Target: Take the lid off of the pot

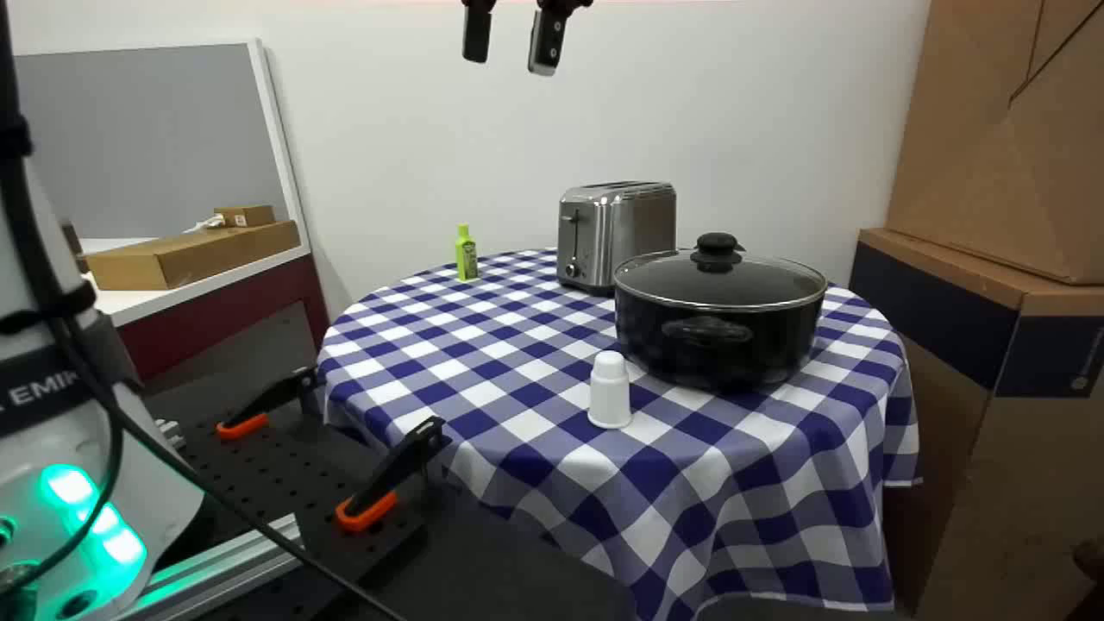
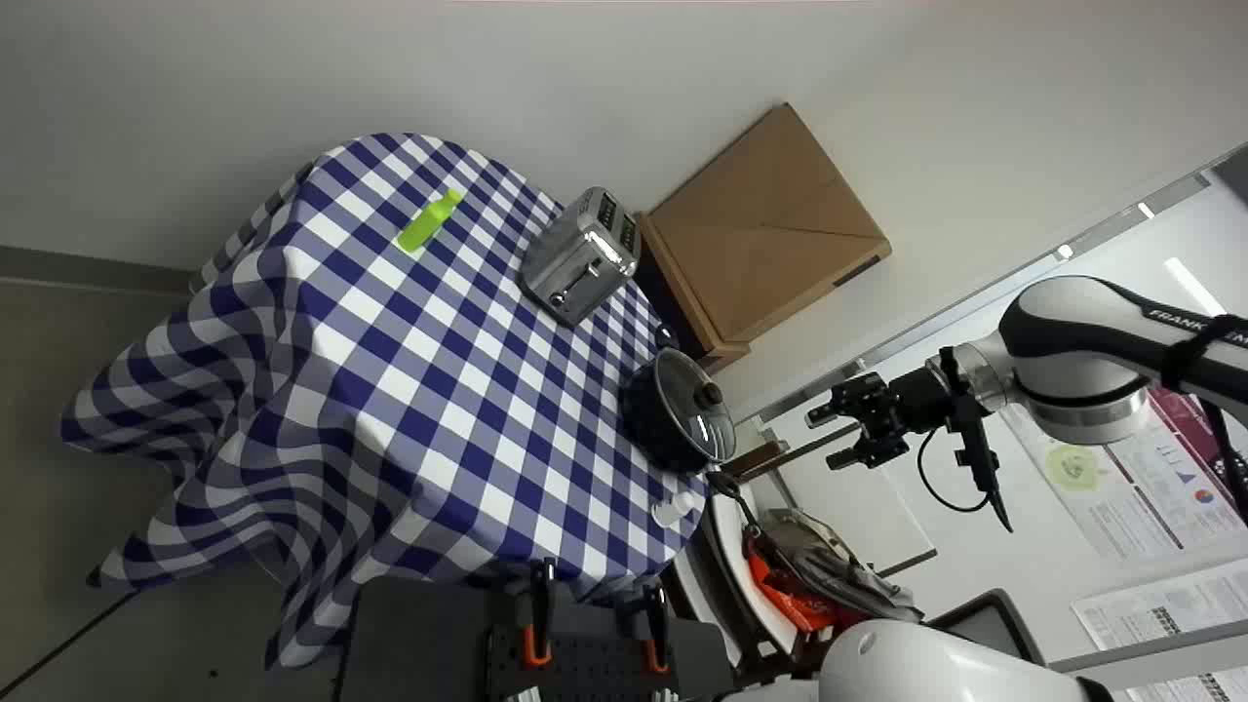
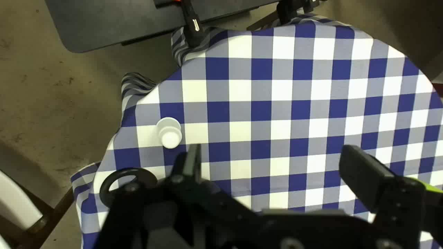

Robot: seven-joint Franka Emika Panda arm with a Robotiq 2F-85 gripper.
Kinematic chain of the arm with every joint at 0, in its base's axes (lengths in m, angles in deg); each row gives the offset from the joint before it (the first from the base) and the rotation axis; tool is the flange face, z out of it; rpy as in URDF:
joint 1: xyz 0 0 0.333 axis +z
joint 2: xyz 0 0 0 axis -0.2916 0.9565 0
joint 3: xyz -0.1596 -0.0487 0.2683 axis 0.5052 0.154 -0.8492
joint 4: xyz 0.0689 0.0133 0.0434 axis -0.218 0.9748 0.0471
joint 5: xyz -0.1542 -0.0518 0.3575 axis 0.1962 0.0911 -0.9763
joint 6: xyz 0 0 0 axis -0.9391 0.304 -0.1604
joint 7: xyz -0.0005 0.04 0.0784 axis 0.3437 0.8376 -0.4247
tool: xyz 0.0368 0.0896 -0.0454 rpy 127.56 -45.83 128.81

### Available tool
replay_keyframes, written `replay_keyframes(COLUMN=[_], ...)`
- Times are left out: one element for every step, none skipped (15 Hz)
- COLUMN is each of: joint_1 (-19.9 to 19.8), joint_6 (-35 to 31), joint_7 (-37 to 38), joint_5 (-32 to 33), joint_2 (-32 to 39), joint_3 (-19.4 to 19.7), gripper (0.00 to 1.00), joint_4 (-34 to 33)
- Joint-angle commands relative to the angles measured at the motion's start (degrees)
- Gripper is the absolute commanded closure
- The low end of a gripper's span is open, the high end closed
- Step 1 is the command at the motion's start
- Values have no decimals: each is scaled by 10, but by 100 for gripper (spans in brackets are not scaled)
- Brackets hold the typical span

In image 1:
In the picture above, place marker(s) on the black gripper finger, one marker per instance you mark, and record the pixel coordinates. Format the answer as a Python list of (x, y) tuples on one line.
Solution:
[(546, 40), (479, 32)]

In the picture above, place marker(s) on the glass pot lid black knob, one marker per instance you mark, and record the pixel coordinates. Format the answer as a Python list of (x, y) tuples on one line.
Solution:
[(720, 272)]

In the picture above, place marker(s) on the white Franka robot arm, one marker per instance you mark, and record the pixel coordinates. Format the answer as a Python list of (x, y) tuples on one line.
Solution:
[(55, 483)]

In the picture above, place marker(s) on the black cooking pot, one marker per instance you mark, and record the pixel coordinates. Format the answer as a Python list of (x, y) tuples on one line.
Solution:
[(712, 340)]

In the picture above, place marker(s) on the silver toaster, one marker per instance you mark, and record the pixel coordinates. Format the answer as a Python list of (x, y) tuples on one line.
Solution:
[(608, 229)]

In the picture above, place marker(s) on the small green bottle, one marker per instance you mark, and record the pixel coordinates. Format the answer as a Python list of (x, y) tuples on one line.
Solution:
[(463, 257)]

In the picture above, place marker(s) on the small cardboard box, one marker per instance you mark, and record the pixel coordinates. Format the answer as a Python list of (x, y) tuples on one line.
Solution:
[(246, 215)]

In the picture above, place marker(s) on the white plastic cup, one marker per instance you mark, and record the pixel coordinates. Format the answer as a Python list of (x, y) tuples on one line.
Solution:
[(608, 393)]

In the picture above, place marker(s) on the flat cardboard box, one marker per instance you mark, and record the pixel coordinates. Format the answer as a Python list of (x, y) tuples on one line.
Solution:
[(193, 254)]

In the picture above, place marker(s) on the white top red cabinet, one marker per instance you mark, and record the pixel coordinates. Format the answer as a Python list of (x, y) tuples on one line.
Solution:
[(220, 313)]

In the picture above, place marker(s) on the large cardboard box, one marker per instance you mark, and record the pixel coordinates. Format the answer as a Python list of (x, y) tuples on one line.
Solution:
[(1014, 125)]

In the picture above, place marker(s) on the blue white checked tablecloth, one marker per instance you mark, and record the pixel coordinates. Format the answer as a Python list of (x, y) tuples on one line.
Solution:
[(693, 494)]

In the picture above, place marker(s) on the large brown cardboard boxes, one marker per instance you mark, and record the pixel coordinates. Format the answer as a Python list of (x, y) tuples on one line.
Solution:
[(990, 436)]

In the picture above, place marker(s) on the grey board white frame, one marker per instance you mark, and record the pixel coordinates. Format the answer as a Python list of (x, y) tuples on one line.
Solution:
[(150, 140)]

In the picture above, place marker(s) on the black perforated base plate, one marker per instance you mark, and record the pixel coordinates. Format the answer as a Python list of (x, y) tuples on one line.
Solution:
[(287, 483)]

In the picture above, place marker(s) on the aluminium rail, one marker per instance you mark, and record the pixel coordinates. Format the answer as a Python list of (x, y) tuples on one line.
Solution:
[(220, 563)]

